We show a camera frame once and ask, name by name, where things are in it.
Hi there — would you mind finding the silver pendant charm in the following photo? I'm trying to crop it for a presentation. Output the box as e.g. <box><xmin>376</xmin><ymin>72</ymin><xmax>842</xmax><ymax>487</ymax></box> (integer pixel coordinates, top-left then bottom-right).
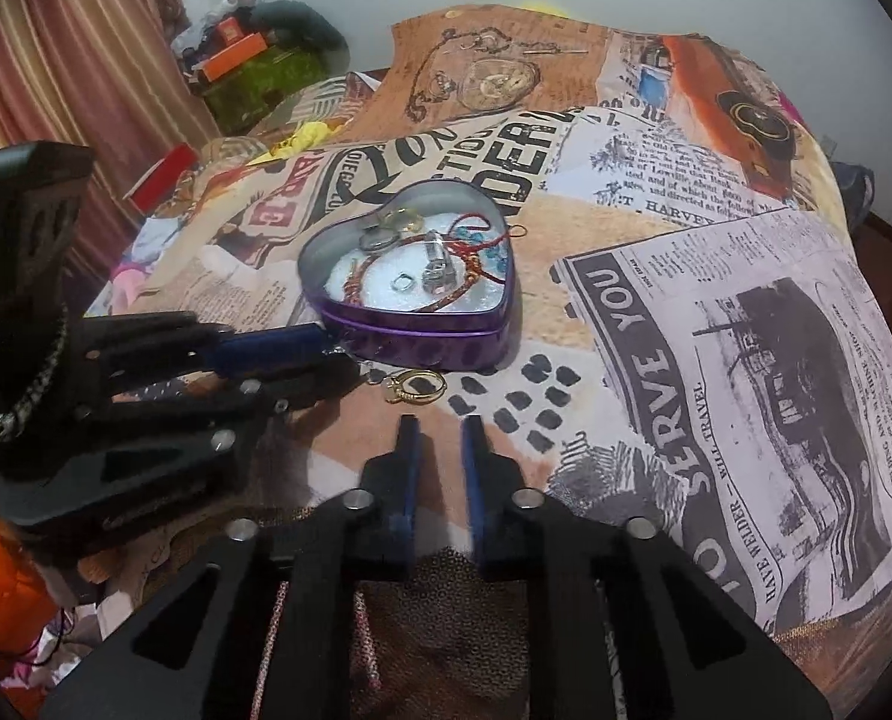
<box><xmin>420</xmin><ymin>236</ymin><xmax>459</xmax><ymax>294</ymax></box>

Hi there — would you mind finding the newspaper print blanket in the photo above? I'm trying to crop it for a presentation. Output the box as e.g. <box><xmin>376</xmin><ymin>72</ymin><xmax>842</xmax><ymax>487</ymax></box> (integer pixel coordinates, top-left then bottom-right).
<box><xmin>86</xmin><ymin>4</ymin><xmax>892</xmax><ymax>691</ymax></box>

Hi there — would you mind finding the dark backpack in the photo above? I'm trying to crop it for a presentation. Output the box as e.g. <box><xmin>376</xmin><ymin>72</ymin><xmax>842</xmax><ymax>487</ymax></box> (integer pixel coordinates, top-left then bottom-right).
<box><xmin>828</xmin><ymin>157</ymin><xmax>879</xmax><ymax>235</ymax></box>

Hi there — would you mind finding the black white braided cord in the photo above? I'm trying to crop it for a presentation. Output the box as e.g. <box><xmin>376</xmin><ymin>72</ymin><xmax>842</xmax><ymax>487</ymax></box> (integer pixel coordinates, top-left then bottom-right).
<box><xmin>0</xmin><ymin>311</ymin><xmax>70</xmax><ymax>443</ymax></box>

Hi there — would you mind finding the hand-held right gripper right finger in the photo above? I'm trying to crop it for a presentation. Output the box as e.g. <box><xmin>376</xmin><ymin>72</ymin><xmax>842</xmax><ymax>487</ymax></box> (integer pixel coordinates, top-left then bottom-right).
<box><xmin>459</xmin><ymin>414</ymin><xmax>837</xmax><ymax>720</ymax></box>

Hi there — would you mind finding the red and white box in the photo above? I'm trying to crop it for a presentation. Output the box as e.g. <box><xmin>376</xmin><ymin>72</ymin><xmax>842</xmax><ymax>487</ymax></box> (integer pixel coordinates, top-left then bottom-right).
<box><xmin>127</xmin><ymin>144</ymin><xmax>200</xmax><ymax>211</ymax></box>

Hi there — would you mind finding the grey green plush pillow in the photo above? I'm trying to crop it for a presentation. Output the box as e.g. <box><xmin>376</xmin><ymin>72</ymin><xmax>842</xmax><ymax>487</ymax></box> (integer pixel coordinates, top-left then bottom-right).
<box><xmin>255</xmin><ymin>0</ymin><xmax>349</xmax><ymax>76</ymax></box>

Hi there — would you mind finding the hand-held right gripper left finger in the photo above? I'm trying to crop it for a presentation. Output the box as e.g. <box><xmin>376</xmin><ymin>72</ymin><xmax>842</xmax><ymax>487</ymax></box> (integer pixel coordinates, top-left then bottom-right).
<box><xmin>41</xmin><ymin>414</ymin><xmax>424</xmax><ymax>720</ymax></box>

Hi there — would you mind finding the purple heart-shaped tin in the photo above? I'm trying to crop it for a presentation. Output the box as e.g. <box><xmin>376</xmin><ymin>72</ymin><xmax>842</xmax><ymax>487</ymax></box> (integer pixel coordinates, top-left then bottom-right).
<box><xmin>298</xmin><ymin>180</ymin><xmax>517</xmax><ymax>372</ymax></box>

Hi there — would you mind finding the striped brown curtain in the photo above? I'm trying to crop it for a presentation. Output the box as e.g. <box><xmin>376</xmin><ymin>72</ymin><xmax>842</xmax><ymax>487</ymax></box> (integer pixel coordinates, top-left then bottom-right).
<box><xmin>0</xmin><ymin>0</ymin><xmax>218</xmax><ymax>271</ymax></box>

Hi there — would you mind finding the gold jewellery pile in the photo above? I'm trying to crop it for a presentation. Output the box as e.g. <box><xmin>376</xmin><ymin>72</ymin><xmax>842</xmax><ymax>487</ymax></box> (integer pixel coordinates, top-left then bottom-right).
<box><xmin>339</xmin><ymin>214</ymin><xmax>508</xmax><ymax>316</ymax></box>

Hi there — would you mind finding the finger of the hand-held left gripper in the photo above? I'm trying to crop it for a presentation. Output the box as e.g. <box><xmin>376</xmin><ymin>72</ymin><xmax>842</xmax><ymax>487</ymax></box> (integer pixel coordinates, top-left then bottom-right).
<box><xmin>74</xmin><ymin>311</ymin><xmax>334</xmax><ymax>395</ymax></box>
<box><xmin>0</xmin><ymin>358</ymin><xmax>362</xmax><ymax>552</ymax></box>

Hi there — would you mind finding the orange box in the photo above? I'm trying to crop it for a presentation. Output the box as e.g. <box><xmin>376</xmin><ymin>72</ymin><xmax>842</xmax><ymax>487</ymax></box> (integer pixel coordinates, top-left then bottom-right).
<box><xmin>194</xmin><ymin>34</ymin><xmax>265</xmax><ymax>83</ymax></box>

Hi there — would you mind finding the pile of white toys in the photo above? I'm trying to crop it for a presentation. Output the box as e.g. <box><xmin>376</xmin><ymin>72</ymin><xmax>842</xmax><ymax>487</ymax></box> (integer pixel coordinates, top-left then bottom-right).
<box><xmin>172</xmin><ymin>0</ymin><xmax>267</xmax><ymax>61</ymax></box>

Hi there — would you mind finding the striped orange cloth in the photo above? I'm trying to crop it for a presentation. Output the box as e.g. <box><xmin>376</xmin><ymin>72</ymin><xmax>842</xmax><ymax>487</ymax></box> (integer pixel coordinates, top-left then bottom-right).
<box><xmin>258</xmin><ymin>71</ymin><xmax>388</xmax><ymax>160</ymax></box>

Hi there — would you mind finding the yellow plush cloth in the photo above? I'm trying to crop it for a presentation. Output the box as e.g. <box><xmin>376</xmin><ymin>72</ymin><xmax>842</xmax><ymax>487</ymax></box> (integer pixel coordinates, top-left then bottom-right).
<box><xmin>255</xmin><ymin>120</ymin><xmax>342</xmax><ymax>163</ymax></box>

